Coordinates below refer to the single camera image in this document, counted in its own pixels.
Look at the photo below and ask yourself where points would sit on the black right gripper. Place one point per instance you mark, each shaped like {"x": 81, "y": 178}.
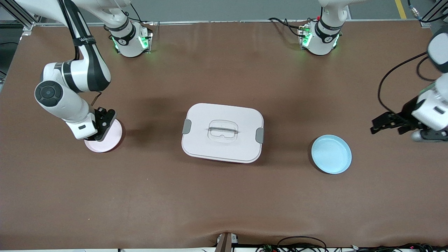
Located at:
{"x": 102, "y": 117}

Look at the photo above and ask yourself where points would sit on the aluminium frame profile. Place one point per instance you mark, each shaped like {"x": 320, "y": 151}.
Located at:
{"x": 425, "y": 21}
{"x": 21, "y": 15}

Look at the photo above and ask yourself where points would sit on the brown table cover sheet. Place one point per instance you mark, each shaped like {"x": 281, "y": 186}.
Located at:
{"x": 224, "y": 203}

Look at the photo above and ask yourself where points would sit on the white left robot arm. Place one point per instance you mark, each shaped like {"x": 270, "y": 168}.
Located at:
{"x": 323, "y": 42}

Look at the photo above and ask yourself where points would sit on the pink round plate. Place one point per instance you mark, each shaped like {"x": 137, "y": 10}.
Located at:
{"x": 112, "y": 138}

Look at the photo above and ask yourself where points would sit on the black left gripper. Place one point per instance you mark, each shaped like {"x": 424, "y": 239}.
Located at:
{"x": 408, "y": 110}

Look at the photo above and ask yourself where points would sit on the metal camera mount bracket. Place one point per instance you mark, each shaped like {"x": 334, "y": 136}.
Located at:
{"x": 225, "y": 243}

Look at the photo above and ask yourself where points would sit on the white lidded storage box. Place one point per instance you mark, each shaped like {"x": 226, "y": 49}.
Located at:
{"x": 224, "y": 148}

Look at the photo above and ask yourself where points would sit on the aluminium table edge rail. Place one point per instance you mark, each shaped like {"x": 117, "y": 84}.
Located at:
{"x": 227, "y": 21}

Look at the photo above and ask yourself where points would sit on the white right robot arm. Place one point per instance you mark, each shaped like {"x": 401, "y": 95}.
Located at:
{"x": 52, "y": 105}

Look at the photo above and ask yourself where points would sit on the light blue round plate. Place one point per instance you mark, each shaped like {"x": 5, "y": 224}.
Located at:
{"x": 330, "y": 155}

